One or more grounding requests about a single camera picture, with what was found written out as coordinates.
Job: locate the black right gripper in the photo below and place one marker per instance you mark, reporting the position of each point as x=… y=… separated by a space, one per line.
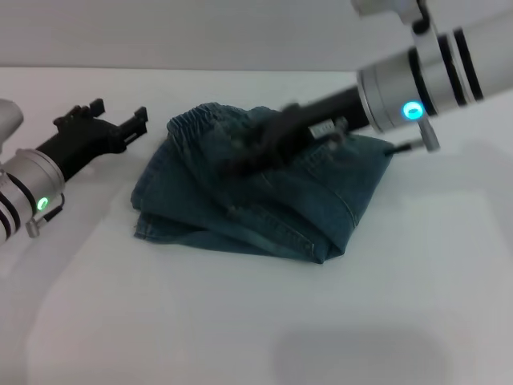
x=328 y=114

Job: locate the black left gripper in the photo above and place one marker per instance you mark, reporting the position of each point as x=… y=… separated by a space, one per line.
x=84 y=140

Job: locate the blue denim shorts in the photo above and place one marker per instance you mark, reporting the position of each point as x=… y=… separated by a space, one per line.
x=260 y=216

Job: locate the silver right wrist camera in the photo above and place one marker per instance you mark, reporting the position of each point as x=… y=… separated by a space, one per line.
x=380 y=6

